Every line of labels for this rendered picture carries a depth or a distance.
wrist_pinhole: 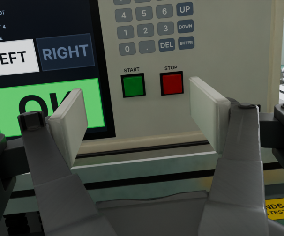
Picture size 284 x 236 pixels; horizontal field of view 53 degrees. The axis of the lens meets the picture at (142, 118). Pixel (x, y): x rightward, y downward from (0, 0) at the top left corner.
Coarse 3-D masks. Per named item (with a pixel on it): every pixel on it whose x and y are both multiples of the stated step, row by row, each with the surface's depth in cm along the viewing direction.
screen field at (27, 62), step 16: (0, 48) 26; (16, 48) 26; (32, 48) 26; (48, 48) 26; (64, 48) 26; (80, 48) 27; (0, 64) 27; (16, 64) 27; (32, 64) 27; (48, 64) 27; (64, 64) 27; (80, 64) 27
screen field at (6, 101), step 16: (80, 80) 27; (96, 80) 28; (0, 96) 28; (16, 96) 28; (32, 96) 28; (48, 96) 28; (64, 96) 28; (96, 96) 28; (0, 112) 28; (16, 112) 28; (48, 112) 28; (96, 112) 29; (0, 128) 29; (16, 128) 29
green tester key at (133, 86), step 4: (132, 76) 28; (136, 76) 27; (140, 76) 27; (124, 80) 27; (128, 80) 27; (132, 80) 27; (136, 80) 27; (140, 80) 27; (124, 84) 27; (128, 84) 27; (132, 84) 27; (136, 84) 27; (140, 84) 27; (124, 88) 28; (128, 88) 27; (132, 88) 27; (136, 88) 27; (140, 88) 27; (128, 92) 28; (132, 92) 28; (136, 92) 28; (140, 92) 28
